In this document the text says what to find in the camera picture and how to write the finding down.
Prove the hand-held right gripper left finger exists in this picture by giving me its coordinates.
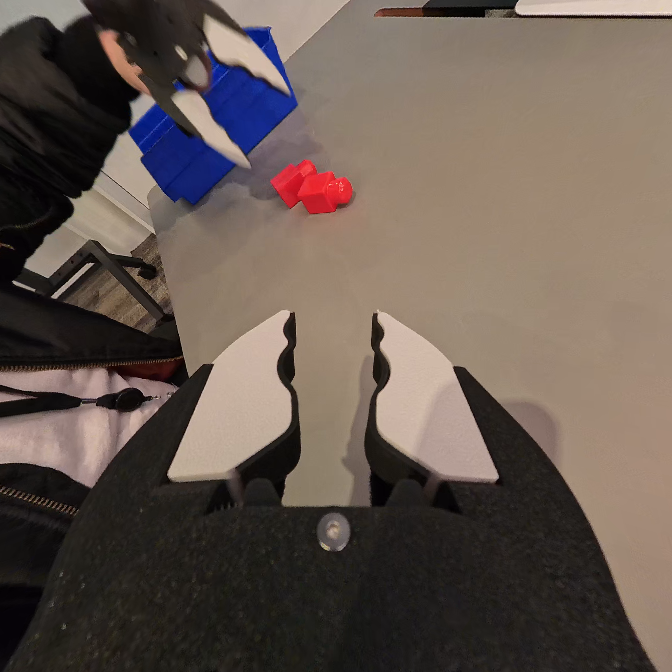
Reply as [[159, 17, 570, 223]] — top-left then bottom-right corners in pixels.
[[167, 310, 301, 502]]

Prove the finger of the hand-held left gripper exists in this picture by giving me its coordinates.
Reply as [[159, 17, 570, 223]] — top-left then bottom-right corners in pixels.
[[202, 13, 293, 98], [172, 91, 254, 170]]

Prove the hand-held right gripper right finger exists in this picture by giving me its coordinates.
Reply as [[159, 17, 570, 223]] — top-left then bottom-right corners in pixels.
[[364, 310, 500, 502]]

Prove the blue plastic bin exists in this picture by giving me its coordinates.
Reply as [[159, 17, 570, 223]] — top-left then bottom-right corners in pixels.
[[128, 26, 299, 205]]

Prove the red plastic block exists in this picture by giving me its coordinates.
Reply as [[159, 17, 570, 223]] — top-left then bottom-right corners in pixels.
[[297, 171, 354, 215], [270, 159, 319, 210]]

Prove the black monitor stand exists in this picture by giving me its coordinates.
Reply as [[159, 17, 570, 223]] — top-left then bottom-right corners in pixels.
[[16, 239, 175, 333]]

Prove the person's black jacket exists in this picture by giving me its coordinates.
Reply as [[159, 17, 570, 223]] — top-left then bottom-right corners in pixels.
[[0, 197, 186, 652]]

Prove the person's white garment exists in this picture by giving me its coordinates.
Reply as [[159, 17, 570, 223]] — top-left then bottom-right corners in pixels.
[[0, 366, 180, 490]]

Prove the black flat pad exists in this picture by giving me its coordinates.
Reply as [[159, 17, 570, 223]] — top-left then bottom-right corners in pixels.
[[424, 0, 519, 11]]

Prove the instruction sheet on stand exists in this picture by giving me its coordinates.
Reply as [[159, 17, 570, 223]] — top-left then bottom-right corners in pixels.
[[514, 0, 672, 16]]

